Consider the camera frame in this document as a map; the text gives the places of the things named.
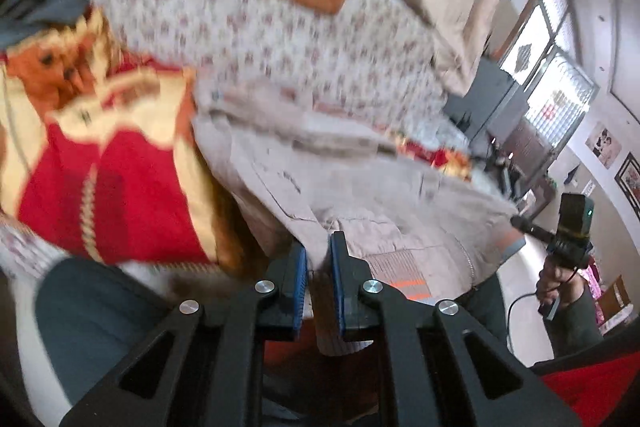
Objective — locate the framed wall picture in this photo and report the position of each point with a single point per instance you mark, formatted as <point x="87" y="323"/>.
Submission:
<point x="631" y="179"/>

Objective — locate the grey striped garment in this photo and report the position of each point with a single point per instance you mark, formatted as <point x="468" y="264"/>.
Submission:
<point x="45" y="4"/>

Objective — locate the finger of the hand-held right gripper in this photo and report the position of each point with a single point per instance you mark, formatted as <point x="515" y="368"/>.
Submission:
<point x="530" y="228"/>

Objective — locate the person's dark trouser leg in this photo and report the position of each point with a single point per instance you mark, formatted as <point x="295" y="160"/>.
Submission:
<point x="100" y="327"/>

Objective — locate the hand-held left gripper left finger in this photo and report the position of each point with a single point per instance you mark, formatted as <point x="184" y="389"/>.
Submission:
<point x="300" y="287"/>

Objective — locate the grey cabinet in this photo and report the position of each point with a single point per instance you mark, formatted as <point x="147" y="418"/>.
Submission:
<point x="485" y="97"/>

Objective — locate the red orange printed blanket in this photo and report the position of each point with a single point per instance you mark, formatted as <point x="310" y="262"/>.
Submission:
<point x="135" y="197"/>

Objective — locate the beige garment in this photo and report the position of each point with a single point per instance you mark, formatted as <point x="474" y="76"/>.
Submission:
<point x="350" y="177"/>

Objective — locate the floral quilt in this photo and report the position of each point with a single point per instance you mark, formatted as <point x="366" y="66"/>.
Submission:
<point x="300" y="57"/>

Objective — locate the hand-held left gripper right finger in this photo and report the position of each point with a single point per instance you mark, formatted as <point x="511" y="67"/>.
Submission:
<point x="337" y="287"/>

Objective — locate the person's right hand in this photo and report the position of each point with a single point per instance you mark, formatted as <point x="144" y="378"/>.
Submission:
<point x="555" y="282"/>

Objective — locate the side window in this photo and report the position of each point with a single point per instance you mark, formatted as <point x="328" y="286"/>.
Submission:
<point x="555" y="77"/>

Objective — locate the floral bed sheet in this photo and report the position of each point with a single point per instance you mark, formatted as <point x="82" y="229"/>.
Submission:
<point x="25" y="247"/>

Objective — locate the wall poster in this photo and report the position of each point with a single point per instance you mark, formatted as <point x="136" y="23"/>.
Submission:
<point x="603" y="144"/>

